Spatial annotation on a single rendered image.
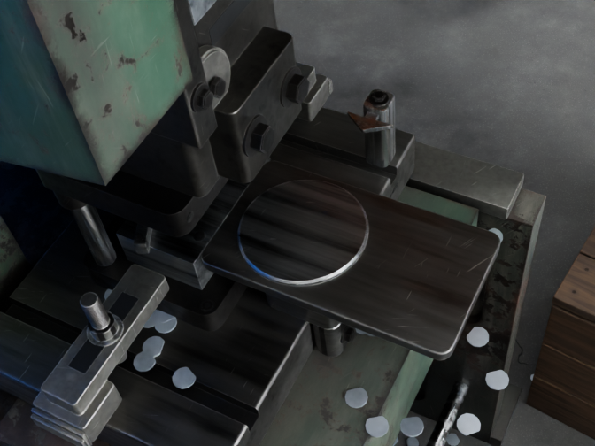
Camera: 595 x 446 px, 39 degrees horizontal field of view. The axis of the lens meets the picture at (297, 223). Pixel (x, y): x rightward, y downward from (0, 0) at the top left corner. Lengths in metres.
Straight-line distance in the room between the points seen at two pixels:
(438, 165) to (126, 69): 0.61
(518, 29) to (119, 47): 1.82
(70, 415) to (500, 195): 0.53
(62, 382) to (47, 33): 0.43
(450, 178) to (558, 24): 1.28
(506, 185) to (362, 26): 1.28
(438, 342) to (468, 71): 1.43
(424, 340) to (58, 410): 0.33
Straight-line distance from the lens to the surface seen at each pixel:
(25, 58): 0.44
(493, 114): 2.01
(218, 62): 0.63
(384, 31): 2.22
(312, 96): 0.99
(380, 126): 0.87
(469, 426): 0.84
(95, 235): 0.84
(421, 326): 0.74
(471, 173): 1.03
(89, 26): 0.45
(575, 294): 1.29
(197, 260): 0.80
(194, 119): 0.57
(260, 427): 0.82
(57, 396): 0.79
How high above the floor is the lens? 1.41
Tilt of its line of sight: 52 degrees down
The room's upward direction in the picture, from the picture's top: 9 degrees counter-clockwise
